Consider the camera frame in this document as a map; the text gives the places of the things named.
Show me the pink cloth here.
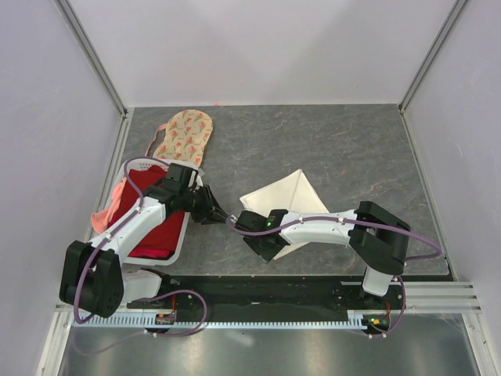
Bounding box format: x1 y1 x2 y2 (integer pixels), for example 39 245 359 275
91 178 127 234

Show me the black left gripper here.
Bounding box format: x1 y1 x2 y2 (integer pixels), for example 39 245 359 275
179 184 229 226

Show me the white plastic basket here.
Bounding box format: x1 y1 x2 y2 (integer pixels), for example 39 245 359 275
90 158 198 266

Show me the white slotted cable duct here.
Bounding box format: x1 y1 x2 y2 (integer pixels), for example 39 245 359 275
72 312 389 330

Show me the floral beige eye mask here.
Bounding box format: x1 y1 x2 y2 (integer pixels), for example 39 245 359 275
145 109 214 167

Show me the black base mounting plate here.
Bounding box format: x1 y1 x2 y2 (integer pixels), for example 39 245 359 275
151 275 403 312

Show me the red cloth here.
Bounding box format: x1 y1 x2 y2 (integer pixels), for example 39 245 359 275
109 165 185 259

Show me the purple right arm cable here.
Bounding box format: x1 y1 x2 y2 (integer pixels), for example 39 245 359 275
225 215 443 338

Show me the white cloth napkin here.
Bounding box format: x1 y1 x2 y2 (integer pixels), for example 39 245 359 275
239 168 330 262

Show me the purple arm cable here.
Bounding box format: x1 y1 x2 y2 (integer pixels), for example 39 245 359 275
225 215 443 338
72 156 171 325

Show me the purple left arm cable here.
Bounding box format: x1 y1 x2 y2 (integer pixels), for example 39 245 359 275
72 156 171 325

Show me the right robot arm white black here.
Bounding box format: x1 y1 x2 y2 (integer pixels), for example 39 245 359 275
228 201 411 309

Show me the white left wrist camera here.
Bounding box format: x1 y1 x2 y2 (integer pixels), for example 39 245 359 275
189 168 204 190

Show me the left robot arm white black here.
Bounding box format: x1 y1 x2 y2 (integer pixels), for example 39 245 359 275
59 163 228 324

